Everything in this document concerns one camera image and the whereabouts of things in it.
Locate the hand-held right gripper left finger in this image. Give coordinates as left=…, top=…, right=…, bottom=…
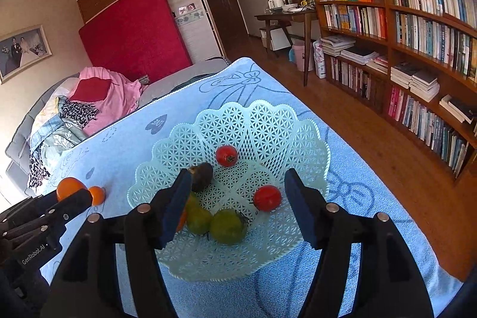
left=40, top=169, right=193, bottom=318

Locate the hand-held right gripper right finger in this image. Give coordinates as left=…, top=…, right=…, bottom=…
left=284, top=168, right=435, bottom=318

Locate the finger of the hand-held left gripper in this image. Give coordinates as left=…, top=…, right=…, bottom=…
left=0, top=188, right=94, bottom=252
left=0, top=191, right=58, bottom=225

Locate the orange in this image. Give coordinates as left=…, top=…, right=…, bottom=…
left=57, top=177, right=88, bottom=202
left=89, top=186, right=106, bottom=206

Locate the yellow-green tomato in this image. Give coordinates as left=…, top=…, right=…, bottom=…
left=185, top=193, right=214, bottom=235

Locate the red tomato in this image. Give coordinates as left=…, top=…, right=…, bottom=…
left=215, top=145, right=238, bottom=167
left=253, top=185, right=283, bottom=212

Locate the dark passion fruit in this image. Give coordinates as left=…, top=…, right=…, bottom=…
left=188, top=162, right=214, bottom=193

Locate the green tomato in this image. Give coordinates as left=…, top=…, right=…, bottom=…
left=209, top=209, right=247, bottom=245

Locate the pale lace plastic basket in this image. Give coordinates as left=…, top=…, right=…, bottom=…
left=127, top=100, right=331, bottom=283

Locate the floral grey-green blanket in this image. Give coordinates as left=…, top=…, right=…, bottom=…
left=37, top=124, right=88, bottom=170

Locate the grey bed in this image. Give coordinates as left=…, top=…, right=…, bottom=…
left=4, top=57, right=232, bottom=188

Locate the blue printed towel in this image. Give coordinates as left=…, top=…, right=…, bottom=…
left=37, top=57, right=464, bottom=318

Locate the denim garment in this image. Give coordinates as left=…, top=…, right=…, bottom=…
left=30, top=115, right=71, bottom=151

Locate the leopard print cloth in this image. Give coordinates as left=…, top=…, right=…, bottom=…
left=28, top=101, right=99, bottom=190

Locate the pink garment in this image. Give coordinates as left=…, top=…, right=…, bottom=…
left=71, top=66, right=150, bottom=136

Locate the red cloth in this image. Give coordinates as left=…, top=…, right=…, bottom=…
left=69, top=77, right=112, bottom=103

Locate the white printed bag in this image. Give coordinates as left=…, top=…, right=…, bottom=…
left=312, top=38, right=328, bottom=79

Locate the pink trash bin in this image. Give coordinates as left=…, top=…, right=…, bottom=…
left=291, top=41, right=315, bottom=72

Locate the white box under desk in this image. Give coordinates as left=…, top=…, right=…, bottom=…
left=260, top=24, right=299, bottom=51

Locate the red mattress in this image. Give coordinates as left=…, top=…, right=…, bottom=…
left=78, top=0, right=193, bottom=85

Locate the wooden desk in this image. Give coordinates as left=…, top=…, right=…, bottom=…
left=254, top=7, right=317, bottom=87

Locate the dark brown door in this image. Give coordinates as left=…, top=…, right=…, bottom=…
left=194, top=0, right=248, bottom=58

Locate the wooden bookcase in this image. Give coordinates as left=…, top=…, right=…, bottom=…
left=306, top=0, right=477, bottom=188

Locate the framed wall photo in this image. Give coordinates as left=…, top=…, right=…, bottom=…
left=0, top=24, right=53, bottom=85

